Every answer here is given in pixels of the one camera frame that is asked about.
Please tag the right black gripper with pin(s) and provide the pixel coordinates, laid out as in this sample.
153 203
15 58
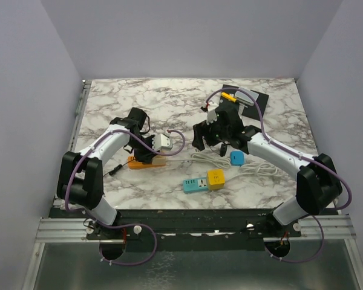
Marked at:
201 129

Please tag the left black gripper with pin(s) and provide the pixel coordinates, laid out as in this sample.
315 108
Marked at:
149 141

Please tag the teal power strip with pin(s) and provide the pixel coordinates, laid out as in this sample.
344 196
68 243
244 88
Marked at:
194 185

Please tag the grey rectangular box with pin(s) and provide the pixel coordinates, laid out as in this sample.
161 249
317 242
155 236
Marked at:
247 95

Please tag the blue flat charger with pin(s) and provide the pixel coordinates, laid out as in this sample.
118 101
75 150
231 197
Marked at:
237 158

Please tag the orange power strip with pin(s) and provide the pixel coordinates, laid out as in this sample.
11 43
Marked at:
133 164

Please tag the yellow handled screwdriver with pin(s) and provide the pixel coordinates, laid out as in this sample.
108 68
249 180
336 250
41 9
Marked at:
229 97

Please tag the beige cube socket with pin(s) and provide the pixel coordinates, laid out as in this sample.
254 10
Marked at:
159 161

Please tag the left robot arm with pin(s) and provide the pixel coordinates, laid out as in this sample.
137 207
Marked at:
81 174

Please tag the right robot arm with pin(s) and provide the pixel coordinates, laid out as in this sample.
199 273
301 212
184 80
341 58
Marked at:
316 182

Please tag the black power adapter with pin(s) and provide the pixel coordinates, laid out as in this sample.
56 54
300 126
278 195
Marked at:
145 158

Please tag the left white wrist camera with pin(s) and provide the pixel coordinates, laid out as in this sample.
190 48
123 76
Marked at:
162 142

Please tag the black plug adapter with cable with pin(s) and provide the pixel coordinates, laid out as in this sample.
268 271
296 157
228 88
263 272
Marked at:
223 147

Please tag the yellow cube socket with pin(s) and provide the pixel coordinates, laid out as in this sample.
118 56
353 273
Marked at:
215 179

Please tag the aluminium frame rail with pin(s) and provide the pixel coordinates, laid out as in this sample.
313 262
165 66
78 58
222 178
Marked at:
335 227

